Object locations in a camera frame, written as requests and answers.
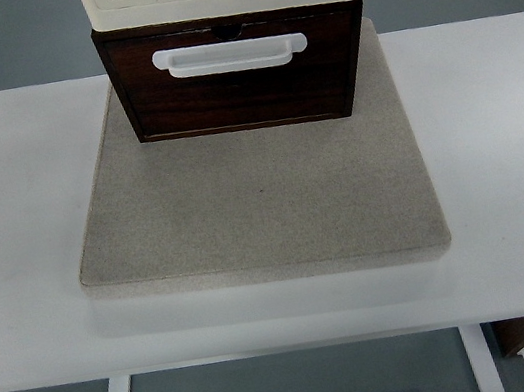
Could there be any white drawer handle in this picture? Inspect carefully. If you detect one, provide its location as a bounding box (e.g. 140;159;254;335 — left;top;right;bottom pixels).
149;24;312;87

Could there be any dark wooden drawer housing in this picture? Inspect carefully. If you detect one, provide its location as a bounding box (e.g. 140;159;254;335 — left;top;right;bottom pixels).
89;0;383;160

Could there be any grey thick mat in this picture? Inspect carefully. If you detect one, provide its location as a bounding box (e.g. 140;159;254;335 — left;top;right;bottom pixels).
41;9;457;324

